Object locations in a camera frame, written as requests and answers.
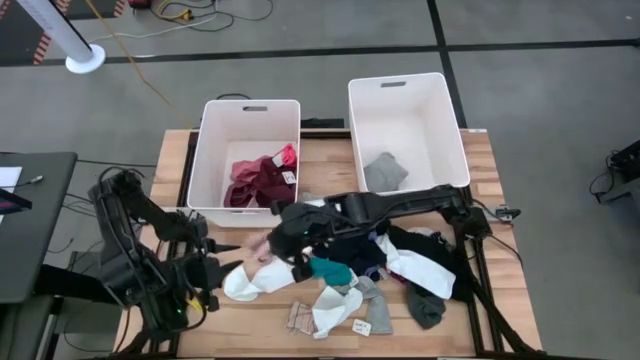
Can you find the dark tablet screen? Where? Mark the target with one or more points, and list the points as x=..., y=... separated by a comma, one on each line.
x=12, y=202

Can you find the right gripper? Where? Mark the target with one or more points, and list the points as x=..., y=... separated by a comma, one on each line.
x=305, y=227

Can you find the bright coral pink garment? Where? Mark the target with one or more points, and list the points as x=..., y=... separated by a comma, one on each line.
x=289, y=155

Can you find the pale dusty pink garment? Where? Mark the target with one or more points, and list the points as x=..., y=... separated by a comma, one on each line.
x=257, y=247

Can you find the white black pole with base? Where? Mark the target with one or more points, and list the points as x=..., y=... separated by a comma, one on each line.
x=85, y=60

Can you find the black desk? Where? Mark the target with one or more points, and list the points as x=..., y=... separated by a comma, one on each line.
x=40, y=225

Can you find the dark mat red-white stripes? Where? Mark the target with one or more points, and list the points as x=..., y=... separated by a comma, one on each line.
x=15, y=35

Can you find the red object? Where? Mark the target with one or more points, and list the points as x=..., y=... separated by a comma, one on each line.
x=140, y=4

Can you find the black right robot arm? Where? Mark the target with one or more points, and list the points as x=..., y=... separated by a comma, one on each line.
x=400, y=202

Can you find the white paper sheet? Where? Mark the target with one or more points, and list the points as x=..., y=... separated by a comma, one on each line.
x=9, y=177

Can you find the magenta garment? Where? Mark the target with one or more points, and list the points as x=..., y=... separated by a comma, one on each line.
x=235, y=195

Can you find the white plastic storage bin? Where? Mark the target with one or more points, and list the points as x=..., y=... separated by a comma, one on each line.
x=425, y=130
x=215, y=150

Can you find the pale cream garment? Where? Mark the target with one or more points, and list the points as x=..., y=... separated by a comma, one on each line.
x=421, y=230

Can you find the white garment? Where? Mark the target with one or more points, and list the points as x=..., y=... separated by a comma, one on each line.
x=270, y=280

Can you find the small white cloth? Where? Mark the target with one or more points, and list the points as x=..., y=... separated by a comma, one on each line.
x=335, y=310

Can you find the long white cloth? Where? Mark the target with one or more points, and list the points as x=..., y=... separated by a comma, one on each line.
x=420, y=270

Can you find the white paper label tag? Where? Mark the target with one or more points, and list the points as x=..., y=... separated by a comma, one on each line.
x=361, y=327
x=354, y=279
x=289, y=177

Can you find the rose pink garment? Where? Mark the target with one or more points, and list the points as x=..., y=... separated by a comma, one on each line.
x=247, y=170

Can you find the dark maroon garment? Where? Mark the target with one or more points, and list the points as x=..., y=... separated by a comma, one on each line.
x=272, y=192

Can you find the teal garment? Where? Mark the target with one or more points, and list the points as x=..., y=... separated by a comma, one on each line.
x=330, y=270

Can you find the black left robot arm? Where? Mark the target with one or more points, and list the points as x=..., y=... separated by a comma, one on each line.
x=125, y=240

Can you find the cream socks pink stripes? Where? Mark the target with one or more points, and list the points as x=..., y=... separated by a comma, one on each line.
x=300, y=318

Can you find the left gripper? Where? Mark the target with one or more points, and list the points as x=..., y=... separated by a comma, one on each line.
x=192, y=277

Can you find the grey sock pair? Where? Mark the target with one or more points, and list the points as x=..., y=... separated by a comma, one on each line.
x=380, y=315

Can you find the dark grey sock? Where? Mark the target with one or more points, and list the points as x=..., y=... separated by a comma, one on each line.
x=425, y=307

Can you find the navy blue garment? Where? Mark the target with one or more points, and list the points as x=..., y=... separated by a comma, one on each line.
x=360, y=250

